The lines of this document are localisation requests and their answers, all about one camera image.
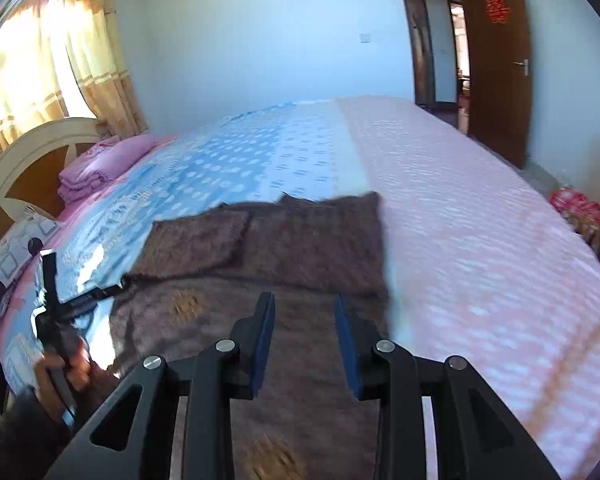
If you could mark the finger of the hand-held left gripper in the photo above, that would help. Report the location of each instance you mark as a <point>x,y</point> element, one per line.
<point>92,301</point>
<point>49,280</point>

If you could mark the dotted bed sheet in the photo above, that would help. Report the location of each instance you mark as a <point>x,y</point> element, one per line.
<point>480,260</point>

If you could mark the red door decoration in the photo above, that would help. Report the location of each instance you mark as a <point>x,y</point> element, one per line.
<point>497,8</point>

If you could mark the person's left forearm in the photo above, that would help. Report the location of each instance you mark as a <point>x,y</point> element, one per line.
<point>25,435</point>

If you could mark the yellow curtain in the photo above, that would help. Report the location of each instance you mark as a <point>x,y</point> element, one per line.
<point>95,60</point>

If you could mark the pink pillow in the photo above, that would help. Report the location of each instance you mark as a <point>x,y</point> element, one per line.
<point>110,160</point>

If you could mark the person's left hand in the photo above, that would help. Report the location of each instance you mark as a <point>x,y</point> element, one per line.
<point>87,367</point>

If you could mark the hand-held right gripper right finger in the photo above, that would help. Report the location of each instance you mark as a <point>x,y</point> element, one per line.
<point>348,352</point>

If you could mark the brown knit sweater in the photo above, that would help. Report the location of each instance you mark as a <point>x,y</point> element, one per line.
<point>305,260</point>

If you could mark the printed pillow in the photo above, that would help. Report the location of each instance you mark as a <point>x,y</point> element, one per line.
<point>15,255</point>

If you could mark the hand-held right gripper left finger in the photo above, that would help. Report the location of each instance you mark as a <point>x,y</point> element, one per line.
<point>262,347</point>

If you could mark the cream wooden headboard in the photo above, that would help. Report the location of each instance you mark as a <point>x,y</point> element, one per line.
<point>35,140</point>

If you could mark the brown wooden door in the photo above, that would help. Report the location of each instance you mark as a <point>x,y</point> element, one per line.
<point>500,95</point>

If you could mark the red patterned bag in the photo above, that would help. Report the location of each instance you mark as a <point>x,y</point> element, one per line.
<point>580,210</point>

